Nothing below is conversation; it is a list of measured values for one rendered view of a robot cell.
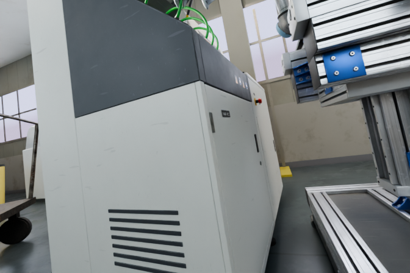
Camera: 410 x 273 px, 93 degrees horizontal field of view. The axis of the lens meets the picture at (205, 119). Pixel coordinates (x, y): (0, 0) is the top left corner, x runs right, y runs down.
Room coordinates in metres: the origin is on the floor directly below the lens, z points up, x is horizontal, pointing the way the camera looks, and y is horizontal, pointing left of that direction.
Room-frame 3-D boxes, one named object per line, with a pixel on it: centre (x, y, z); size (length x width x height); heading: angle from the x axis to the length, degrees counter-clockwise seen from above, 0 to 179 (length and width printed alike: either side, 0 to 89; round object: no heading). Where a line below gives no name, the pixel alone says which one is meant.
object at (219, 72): (0.86, -0.13, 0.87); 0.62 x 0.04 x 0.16; 155
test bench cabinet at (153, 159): (0.97, 0.11, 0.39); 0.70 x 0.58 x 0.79; 155
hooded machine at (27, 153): (3.48, 2.83, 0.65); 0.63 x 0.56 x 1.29; 71
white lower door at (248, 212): (0.85, -0.15, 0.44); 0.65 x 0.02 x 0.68; 155
